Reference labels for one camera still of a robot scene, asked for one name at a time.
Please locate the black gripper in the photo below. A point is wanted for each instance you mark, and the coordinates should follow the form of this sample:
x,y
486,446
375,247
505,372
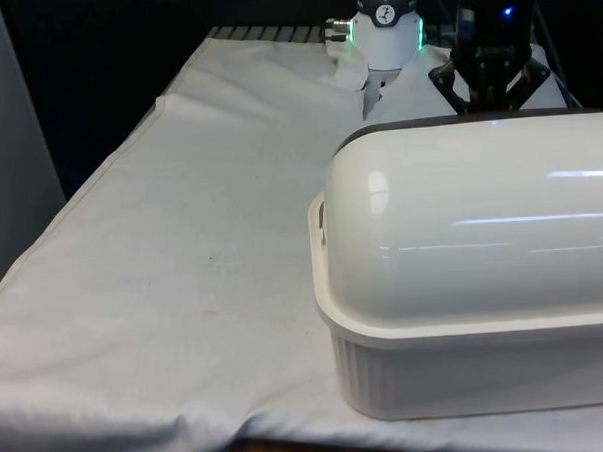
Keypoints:
x,y
493,25

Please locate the rounded box lid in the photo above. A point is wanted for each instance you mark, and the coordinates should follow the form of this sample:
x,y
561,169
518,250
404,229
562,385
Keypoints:
x,y
481,218

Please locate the cream box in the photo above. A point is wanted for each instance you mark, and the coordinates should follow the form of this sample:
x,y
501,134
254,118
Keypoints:
x,y
468,374

